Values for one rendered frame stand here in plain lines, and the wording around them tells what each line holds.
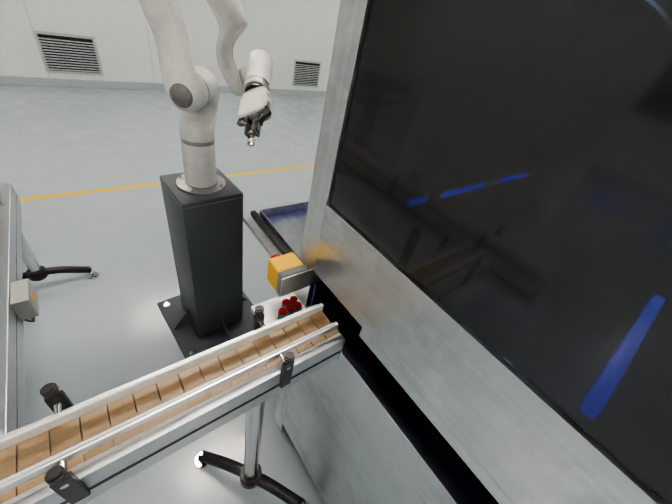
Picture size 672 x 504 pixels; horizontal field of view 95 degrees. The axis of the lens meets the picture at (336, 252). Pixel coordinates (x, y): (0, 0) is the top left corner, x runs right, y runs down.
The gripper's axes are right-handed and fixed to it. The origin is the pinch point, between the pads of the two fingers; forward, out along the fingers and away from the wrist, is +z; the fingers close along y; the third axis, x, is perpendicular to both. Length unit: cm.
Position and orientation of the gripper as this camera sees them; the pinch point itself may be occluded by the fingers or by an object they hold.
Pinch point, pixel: (252, 130)
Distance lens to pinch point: 103.8
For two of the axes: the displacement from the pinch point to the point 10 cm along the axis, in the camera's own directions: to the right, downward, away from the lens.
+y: -9.3, 1.6, 3.4
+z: 0.2, 9.2, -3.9
